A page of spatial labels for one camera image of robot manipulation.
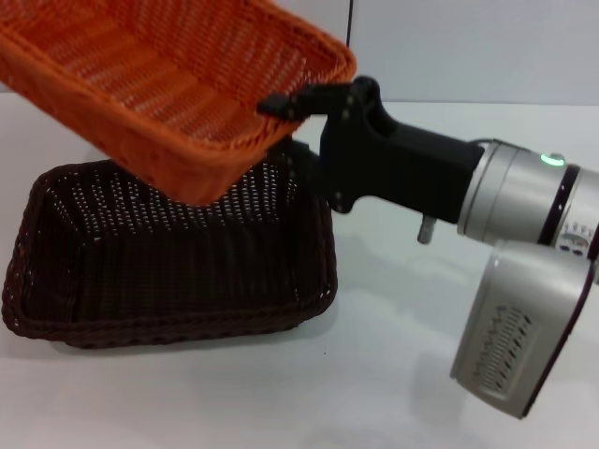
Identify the orange woven plastic basket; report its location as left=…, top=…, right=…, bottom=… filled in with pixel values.
left=0, top=0, right=359, bottom=207

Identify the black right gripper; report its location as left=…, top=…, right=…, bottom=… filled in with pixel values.
left=256, top=76, right=483, bottom=225

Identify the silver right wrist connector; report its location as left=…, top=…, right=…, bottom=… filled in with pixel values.
left=417, top=215, right=437, bottom=245

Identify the silver right camera bracket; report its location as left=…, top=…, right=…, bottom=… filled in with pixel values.
left=554, top=223, right=599, bottom=257

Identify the dark brown woven basket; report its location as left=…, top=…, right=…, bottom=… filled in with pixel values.
left=0, top=139, right=339, bottom=350

